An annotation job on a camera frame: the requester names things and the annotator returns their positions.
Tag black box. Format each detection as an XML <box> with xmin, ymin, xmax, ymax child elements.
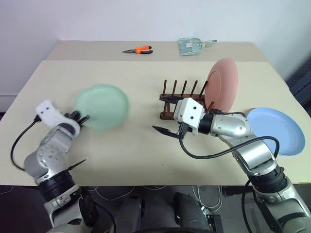
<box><xmin>206</xmin><ymin>213</ymin><xmax>224</xmax><ymax>233</ymax></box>

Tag black right shoulder cable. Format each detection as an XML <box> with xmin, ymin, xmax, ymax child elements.
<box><xmin>241</xmin><ymin>179</ymin><xmax>259</xmax><ymax>233</ymax></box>

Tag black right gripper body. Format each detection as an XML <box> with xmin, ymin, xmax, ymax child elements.
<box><xmin>175</xmin><ymin>120</ymin><xmax>195</xmax><ymax>140</ymax></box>

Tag blue plate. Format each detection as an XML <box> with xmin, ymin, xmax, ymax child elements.
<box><xmin>246</xmin><ymin>107</ymin><xmax>306</xmax><ymax>156</ymax></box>

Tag white floor cable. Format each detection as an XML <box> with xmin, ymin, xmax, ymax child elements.
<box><xmin>92</xmin><ymin>185</ymin><xmax>138</xmax><ymax>203</ymax></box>
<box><xmin>193</xmin><ymin>185</ymin><xmax>225</xmax><ymax>211</ymax></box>

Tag green transparent plastic packet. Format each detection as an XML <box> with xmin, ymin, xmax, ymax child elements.
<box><xmin>176</xmin><ymin>37</ymin><xmax>218</xmax><ymax>57</ymax></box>

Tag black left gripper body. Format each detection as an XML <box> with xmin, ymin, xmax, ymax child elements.
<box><xmin>64</xmin><ymin>111</ymin><xmax>82</xmax><ymax>124</ymax></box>

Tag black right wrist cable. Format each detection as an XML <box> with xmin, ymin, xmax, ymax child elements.
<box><xmin>179</xmin><ymin>123</ymin><xmax>280</xmax><ymax>160</ymax></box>

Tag black zip tie tail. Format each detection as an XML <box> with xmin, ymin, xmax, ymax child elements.
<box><xmin>69</xmin><ymin>159</ymin><xmax>87</xmax><ymax>171</ymax></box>

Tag black ribbed object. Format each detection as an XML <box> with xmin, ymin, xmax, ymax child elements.
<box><xmin>286</xmin><ymin>57</ymin><xmax>311</xmax><ymax>105</ymax></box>

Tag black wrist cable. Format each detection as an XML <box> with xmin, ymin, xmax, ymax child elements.
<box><xmin>10</xmin><ymin>116</ymin><xmax>41</xmax><ymax>171</ymax></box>
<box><xmin>179</xmin><ymin>123</ymin><xmax>280</xmax><ymax>160</ymax></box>

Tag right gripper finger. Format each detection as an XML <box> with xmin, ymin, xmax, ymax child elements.
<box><xmin>158</xmin><ymin>95</ymin><xmax>187</xmax><ymax>104</ymax></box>
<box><xmin>152</xmin><ymin>125</ymin><xmax>181</xmax><ymax>139</ymax></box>

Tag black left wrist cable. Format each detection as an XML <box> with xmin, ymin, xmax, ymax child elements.
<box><xmin>10</xmin><ymin>116</ymin><xmax>41</xmax><ymax>171</ymax></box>

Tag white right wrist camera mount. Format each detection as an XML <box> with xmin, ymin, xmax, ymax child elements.
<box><xmin>173</xmin><ymin>98</ymin><xmax>206</xmax><ymax>135</ymax></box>

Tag orange handled pliers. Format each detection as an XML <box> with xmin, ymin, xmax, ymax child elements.
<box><xmin>121</xmin><ymin>45</ymin><xmax>154</xmax><ymax>55</ymax></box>

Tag green plate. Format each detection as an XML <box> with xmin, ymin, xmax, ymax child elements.
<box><xmin>72</xmin><ymin>83</ymin><xmax>130</xmax><ymax>133</ymax></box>

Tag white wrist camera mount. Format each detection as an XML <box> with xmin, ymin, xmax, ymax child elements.
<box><xmin>35</xmin><ymin>99</ymin><xmax>82</xmax><ymax>136</ymax></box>
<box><xmin>173</xmin><ymin>98</ymin><xmax>206</xmax><ymax>135</ymax></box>

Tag dark rounded shape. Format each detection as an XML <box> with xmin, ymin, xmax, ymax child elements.
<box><xmin>113</xmin><ymin>194</ymin><xmax>144</xmax><ymax>233</ymax></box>
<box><xmin>172</xmin><ymin>191</ymin><xmax>212</xmax><ymax>233</ymax></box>

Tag pink plate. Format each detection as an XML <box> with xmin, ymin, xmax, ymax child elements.
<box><xmin>204</xmin><ymin>58</ymin><xmax>239</xmax><ymax>113</ymax></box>

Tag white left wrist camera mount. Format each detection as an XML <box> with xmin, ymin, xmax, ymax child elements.
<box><xmin>35</xmin><ymin>99</ymin><xmax>82</xmax><ymax>136</ymax></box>

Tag dark wooden dish rack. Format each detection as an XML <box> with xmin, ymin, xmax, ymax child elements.
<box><xmin>158</xmin><ymin>79</ymin><xmax>215</xmax><ymax>121</ymax></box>

